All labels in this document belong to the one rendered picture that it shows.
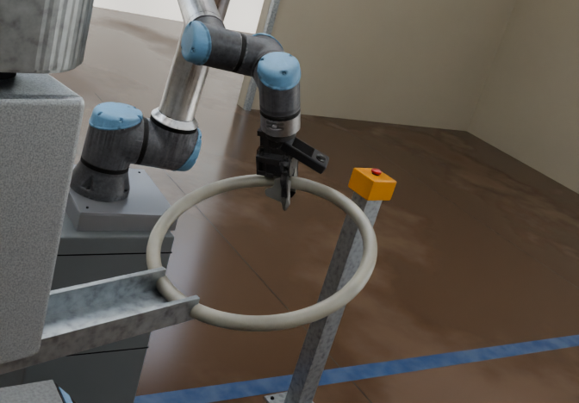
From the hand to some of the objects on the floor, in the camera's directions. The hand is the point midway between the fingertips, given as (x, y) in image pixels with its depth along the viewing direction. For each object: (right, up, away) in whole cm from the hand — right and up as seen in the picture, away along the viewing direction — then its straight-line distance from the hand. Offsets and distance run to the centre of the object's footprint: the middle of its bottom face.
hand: (290, 200), depth 180 cm
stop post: (+2, -90, +130) cm, 158 cm away
